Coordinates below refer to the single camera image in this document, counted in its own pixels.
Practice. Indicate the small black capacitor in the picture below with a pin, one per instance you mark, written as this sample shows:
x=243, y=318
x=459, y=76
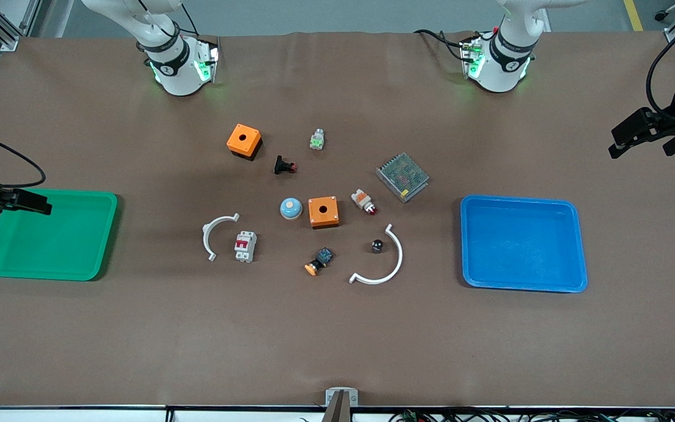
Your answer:
x=377, y=246

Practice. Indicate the grey metal camera bracket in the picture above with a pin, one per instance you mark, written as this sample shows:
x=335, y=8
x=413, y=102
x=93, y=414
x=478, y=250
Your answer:
x=341, y=397

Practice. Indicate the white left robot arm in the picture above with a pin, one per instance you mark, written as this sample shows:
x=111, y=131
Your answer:
x=498, y=64

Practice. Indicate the small white arc bracket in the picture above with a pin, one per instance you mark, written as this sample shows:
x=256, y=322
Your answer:
x=207, y=234

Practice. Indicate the blue plastic tray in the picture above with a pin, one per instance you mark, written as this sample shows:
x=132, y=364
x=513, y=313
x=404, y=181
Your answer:
x=525, y=246

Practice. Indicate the black red push button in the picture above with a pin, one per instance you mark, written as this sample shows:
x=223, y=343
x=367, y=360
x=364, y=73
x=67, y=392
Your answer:
x=282, y=165

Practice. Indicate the white green switch module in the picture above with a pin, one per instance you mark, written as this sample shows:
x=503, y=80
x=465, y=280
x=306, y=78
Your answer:
x=316, y=140

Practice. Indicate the large white arc bracket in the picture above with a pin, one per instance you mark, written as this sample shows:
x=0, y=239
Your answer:
x=397, y=261

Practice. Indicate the blue dome buzzer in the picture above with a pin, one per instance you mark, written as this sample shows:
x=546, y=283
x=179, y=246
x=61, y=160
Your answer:
x=291, y=208

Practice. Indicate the orange push button blue body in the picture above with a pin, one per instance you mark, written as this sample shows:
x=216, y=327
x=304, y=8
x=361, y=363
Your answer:
x=318, y=262

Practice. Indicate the orange button box black base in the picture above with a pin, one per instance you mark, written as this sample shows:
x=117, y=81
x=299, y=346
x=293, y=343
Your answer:
x=242, y=139

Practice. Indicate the white red circuit breaker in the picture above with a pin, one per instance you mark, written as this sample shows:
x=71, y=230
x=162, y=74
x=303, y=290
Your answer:
x=245, y=246

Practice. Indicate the red indicator lamp orange body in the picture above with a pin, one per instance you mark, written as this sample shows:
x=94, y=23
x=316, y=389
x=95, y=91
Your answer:
x=363, y=201

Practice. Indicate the metal mesh power supply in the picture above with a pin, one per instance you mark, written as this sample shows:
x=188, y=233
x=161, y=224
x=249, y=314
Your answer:
x=402, y=176

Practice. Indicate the arm base connector panel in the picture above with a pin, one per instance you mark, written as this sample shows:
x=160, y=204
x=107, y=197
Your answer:
x=472, y=58
x=207, y=61

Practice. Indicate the brown table mat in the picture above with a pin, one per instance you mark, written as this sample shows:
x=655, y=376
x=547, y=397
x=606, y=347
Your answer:
x=337, y=334

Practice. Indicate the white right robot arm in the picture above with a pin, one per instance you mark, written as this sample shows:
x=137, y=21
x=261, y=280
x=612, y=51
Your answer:
x=173, y=64

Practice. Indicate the green plastic tray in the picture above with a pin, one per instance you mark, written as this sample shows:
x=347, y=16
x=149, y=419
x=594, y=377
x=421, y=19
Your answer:
x=50, y=246

